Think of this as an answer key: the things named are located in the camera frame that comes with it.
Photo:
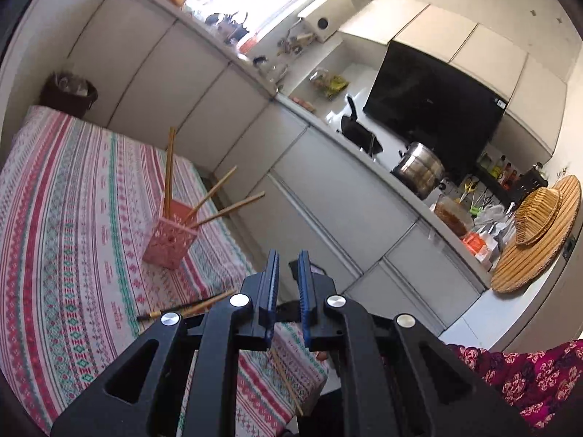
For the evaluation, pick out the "white plastic bag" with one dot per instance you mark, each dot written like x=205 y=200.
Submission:
x=492 y=216

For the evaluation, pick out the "person's red floral clothing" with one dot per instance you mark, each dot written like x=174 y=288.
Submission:
x=524 y=378

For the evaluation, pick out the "black wok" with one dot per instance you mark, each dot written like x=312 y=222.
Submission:
x=357 y=134

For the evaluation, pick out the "large round bamboo tray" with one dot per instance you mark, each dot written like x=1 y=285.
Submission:
x=537 y=261

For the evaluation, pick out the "pink plastic utensil holder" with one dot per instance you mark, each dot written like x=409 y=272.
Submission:
x=168 y=246

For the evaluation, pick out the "row of condiment bottles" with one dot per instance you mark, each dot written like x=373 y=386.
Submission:
x=503 y=173

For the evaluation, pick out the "white water heater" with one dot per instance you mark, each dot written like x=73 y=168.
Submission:
x=325 y=25

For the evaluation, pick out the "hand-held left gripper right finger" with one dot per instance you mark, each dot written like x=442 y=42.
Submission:
x=304 y=291

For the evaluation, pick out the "patterned striped tablecloth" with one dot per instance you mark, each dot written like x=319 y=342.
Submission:
x=68 y=218

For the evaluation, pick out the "stainless steel steamer pot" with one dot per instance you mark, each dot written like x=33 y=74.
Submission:
x=419 y=168

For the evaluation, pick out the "small woven bamboo tray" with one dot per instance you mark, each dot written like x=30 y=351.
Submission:
x=537 y=214

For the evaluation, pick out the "orange box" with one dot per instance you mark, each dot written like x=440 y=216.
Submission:
x=478 y=246

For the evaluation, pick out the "glass jar of red food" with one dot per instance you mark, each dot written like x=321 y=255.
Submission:
x=453 y=218

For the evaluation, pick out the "white upper cabinets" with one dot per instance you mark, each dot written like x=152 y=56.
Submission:
x=455 y=32

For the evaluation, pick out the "tan wooden chopstick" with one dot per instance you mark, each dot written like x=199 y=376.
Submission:
x=168 y=168
x=221 y=297
x=287 y=382
x=218 y=186
x=172 y=168
x=227 y=210

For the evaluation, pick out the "yellow green snack bag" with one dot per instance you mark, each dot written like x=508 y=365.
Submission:
x=330 y=83

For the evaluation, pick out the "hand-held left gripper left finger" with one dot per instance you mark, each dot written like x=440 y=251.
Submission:
x=272 y=291

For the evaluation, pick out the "black trash bin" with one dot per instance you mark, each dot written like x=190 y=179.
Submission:
x=68 y=100

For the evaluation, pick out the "chopsticks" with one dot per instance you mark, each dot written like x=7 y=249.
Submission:
x=173 y=309

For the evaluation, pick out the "white kitchen base cabinets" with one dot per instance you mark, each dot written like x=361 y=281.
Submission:
x=346 y=200

